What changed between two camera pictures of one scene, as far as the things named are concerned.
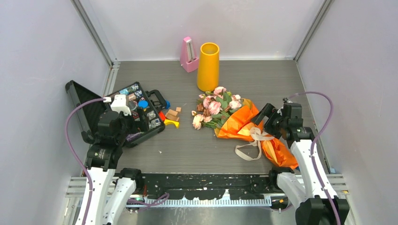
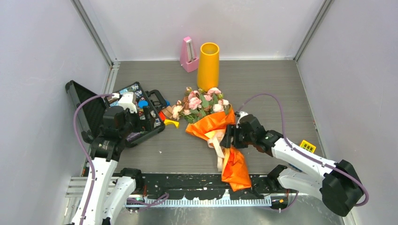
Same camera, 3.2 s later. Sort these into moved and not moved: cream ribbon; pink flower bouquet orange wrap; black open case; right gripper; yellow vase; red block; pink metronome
Moved: pink flower bouquet orange wrap; cream ribbon; right gripper
Not moved: black open case; pink metronome; red block; yellow vase
